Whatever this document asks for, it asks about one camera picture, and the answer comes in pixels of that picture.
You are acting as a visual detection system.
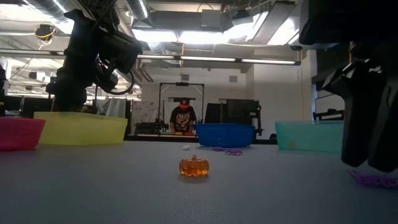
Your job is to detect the translucent yellow-green plastic bin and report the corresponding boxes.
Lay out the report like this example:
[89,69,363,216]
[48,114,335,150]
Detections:
[33,111,128,146]

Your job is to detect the black low partition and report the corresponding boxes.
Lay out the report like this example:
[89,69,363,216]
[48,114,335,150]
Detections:
[4,96,94,118]

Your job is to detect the long ceiling light bar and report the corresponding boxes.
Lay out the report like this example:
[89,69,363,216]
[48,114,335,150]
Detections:
[0,49,302,66]

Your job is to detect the pink round plastic bowl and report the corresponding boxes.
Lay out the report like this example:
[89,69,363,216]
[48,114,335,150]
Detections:
[0,117,47,152]

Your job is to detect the translucent teal plastic bin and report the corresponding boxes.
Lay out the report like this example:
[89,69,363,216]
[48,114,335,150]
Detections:
[274,120,345,153]

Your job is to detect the black cabinet machine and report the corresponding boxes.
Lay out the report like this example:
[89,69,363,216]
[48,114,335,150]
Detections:
[204,98,264,136]

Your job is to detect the person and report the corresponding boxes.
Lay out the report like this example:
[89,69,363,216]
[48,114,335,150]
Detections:
[169,97,198,135]

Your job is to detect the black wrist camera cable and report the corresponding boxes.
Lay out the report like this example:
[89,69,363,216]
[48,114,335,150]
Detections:
[107,70,136,96]

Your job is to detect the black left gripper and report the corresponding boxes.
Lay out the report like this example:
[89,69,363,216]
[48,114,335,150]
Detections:
[45,67,94,113]

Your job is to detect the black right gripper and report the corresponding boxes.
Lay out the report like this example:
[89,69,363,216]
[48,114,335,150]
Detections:
[322,42,398,174]

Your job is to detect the black ceiling camera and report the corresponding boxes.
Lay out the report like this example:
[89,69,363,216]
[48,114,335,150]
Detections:
[34,24,57,50]

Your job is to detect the black frame robot station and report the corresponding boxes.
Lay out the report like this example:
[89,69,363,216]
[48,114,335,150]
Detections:
[158,82,205,135]

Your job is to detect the grey fabric cover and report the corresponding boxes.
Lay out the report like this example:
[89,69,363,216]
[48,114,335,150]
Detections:
[95,98,127,118]

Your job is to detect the black table frame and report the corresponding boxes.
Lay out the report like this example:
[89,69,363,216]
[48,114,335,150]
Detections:
[124,133,279,146]

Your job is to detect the silver ventilation duct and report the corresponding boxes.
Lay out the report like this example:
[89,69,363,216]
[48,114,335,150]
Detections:
[251,0,312,47]

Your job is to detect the blue plastic basket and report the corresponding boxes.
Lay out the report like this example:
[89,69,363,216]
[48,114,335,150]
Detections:
[195,123,256,148]

